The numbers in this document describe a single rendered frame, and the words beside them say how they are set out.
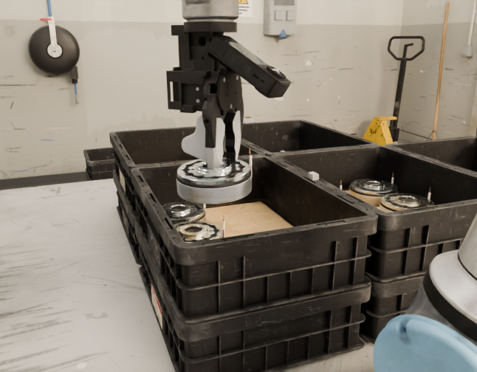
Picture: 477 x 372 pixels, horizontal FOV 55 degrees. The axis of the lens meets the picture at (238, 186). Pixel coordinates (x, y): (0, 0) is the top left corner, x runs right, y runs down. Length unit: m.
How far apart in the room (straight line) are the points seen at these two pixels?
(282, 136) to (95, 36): 2.79
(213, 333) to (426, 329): 0.32
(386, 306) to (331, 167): 0.41
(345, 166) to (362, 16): 3.95
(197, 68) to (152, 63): 3.47
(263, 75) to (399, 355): 0.35
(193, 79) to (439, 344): 0.43
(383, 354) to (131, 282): 0.65
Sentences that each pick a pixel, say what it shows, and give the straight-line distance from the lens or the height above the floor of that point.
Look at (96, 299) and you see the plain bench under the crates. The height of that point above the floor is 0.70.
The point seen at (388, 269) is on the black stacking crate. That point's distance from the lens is 0.75.
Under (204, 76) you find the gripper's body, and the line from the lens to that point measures 0.62.
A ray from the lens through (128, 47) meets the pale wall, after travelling 4.08.
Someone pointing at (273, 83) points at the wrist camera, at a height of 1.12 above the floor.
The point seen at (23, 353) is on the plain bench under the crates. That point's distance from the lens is 0.84.
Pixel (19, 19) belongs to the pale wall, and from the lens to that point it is 4.03.
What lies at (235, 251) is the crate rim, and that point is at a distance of 0.59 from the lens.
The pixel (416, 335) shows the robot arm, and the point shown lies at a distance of 0.40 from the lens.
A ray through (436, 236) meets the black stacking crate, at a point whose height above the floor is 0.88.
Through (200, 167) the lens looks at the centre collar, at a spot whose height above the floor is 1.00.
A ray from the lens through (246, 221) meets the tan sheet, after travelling 0.91.
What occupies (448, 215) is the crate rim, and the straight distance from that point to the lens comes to 0.77.
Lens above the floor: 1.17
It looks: 18 degrees down
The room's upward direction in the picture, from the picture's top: straight up
